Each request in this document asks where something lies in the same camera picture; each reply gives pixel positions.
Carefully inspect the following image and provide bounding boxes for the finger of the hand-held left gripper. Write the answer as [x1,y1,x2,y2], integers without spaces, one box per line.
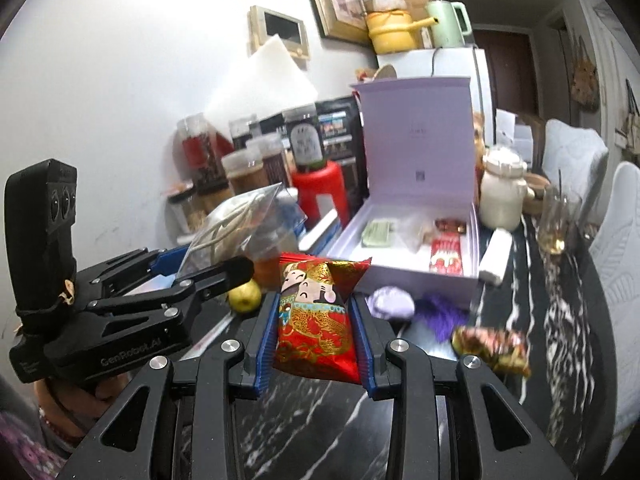
[89,256,255,322]
[75,247,188,302]

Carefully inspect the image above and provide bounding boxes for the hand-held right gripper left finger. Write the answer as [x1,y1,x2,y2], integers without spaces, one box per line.
[57,292,281,480]

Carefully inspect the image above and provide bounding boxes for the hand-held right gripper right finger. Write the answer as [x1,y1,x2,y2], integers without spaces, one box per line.
[347,292,576,480]

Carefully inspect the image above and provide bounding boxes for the red figure print snack packet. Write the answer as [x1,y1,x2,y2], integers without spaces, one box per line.
[272,255,373,386]

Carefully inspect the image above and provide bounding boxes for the green snack packet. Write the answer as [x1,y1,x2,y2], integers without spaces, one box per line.
[361,220,396,248]

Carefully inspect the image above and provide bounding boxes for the red strawberry snack packet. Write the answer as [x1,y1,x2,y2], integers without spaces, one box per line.
[429,234,463,276]

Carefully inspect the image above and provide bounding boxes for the clear snack packet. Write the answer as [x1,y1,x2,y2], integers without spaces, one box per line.
[397,212,436,253]

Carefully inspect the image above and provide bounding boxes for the lavender gift box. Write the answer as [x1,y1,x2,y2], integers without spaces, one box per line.
[325,76,481,293]

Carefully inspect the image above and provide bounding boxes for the person's left forearm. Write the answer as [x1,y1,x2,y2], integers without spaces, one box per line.
[0,380,76,480]

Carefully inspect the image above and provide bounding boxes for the person's left hand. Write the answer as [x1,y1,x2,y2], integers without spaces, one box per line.
[32,376,126,443]

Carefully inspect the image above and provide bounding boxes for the yellow green pear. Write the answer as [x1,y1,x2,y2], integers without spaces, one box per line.
[228,280,262,315]

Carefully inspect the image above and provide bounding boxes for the amber honey jar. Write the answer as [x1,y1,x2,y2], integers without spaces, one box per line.
[252,230,296,291]

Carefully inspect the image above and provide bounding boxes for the clear zip bag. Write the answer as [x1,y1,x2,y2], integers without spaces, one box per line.
[177,182,308,281]

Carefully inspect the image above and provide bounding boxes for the purple pouch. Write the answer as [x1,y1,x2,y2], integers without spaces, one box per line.
[366,285,416,320]

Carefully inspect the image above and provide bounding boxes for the small clear storage jar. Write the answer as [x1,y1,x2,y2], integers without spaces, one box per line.
[167,185,207,235]

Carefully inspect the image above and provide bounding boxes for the purple tassel cloth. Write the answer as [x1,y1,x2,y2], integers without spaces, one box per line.
[415,294,471,343]

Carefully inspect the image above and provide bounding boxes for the brown filled plastic jar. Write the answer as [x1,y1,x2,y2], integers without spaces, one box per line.
[222,152,271,197]

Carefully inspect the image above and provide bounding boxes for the red label glass jar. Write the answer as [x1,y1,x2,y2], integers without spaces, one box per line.
[176,115,236,196]

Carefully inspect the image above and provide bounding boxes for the dark filled plastic jar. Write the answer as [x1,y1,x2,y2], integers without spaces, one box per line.
[247,132,292,187]

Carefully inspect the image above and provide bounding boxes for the red plastic stool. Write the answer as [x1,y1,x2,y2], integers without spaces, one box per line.
[291,162,351,231]

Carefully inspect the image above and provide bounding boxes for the gold red candy packet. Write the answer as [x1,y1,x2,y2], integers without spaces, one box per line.
[451,326,532,378]

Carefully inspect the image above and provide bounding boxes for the grey label jar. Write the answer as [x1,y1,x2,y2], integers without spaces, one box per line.
[290,122,329,171]

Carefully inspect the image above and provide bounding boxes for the white tissue packet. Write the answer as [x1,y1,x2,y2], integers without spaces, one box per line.
[479,228,513,283]

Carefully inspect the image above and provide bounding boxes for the black printed box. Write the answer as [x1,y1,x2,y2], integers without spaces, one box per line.
[315,96,368,211]

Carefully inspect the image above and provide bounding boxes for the white foam board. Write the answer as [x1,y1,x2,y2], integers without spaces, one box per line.
[205,35,319,122]

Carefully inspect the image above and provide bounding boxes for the white ceramic jar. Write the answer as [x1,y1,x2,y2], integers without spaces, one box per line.
[479,145,529,231]

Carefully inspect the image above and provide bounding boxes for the glass cup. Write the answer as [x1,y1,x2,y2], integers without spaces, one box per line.
[537,185,583,256]

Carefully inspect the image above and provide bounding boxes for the brown wooden bowl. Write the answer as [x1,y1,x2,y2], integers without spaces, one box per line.
[525,172,552,202]

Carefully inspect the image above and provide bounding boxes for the brown paper snack bag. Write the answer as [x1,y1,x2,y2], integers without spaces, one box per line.
[472,110,490,171]

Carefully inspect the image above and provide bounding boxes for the white cardboard box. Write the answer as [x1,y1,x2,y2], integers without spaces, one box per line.
[495,109,535,161]

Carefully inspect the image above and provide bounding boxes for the white quilted chair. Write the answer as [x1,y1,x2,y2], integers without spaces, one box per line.
[542,119,611,226]
[587,160,640,456]

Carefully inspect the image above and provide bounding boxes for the white refrigerator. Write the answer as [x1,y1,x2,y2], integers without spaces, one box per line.
[377,45,496,146]

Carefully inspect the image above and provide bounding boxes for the yellow enamel pot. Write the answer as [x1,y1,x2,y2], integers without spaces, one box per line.
[365,7,441,55]

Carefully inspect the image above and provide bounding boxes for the brown door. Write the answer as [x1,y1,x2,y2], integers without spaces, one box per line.
[472,30,538,116]

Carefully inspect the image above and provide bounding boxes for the light green kettle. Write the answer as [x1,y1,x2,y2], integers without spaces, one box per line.
[425,0,473,50]

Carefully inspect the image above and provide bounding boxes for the woven hanging bag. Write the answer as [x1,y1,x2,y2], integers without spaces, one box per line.
[572,57,601,112]

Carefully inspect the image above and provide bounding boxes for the wooden framed wall panel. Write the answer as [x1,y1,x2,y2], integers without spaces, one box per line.
[249,5,311,61]

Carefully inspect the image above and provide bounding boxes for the hanging wall ornament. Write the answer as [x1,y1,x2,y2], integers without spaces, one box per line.
[615,79,640,147]

